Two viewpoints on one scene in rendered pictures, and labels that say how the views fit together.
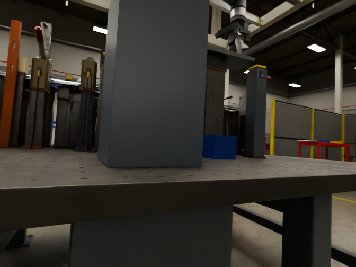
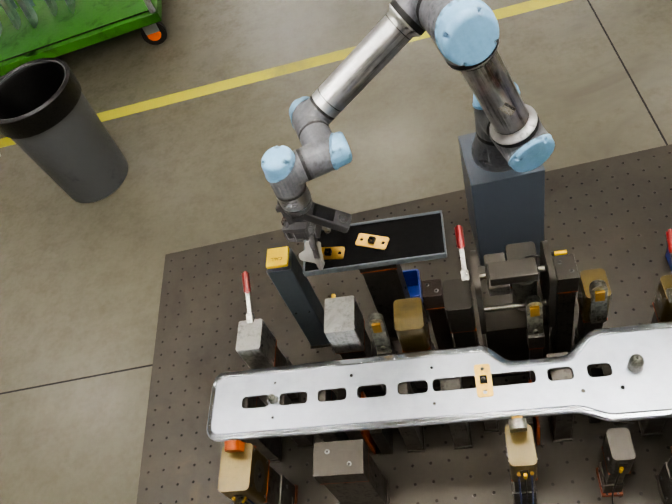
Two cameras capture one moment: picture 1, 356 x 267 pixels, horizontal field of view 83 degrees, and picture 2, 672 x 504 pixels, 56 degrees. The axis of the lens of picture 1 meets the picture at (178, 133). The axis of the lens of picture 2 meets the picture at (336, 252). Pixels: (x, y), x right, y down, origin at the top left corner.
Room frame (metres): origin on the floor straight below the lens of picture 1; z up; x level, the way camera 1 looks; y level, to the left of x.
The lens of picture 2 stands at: (1.72, 0.45, 2.46)
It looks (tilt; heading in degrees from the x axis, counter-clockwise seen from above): 52 degrees down; 221
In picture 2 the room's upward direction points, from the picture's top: 23 degrees counter-clockwise
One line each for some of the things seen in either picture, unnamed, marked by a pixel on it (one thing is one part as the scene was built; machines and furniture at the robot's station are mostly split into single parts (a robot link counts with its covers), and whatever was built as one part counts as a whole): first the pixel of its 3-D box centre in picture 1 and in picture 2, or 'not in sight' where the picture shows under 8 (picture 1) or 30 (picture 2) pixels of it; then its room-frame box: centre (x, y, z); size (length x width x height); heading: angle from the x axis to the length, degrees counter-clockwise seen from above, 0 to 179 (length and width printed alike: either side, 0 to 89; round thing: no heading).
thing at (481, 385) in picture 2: not in sight; (483, 379); (1.13, 0.19, 1.01); 0.08 x 0.04 x 0.01; 22
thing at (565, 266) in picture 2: (103, 101); (562, 310); (0.84, 0.32, 0.91); 0.07 x 0.05 x 0.42; 22
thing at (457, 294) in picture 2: not in sight; (463, 326); (0.94, 0.08, 0.89); 0.12 x 0.07 x 0.38; 22
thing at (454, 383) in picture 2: not in sight; (456, 408); (1.16, 0.12, 0.84); 0.12 x 0.05 x 0.29; 22
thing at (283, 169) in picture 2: (238, 1); (284, 172); (0.96, -0.26, 1.48); 0.09 x 0.08 x 0.11; 131
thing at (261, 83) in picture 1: (255, 114); (302, 302); (1.00, -0.38, 0.92); 0.08 x 0.08 x 0.44; 22
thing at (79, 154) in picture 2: not in sight; (64, 136); (0.07, -2.55, 0.36); 0.50 x 0.50 x 0.73
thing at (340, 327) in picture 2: not in sight; (357, 346); (1.08, -0.18, 0.90); 0.13 x 0.08 x 0.41; 22
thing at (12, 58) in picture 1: (10, 82); not in sight; (0.77, 0.66, 0.95); 0.03 x 0.01 x 0.50; 112
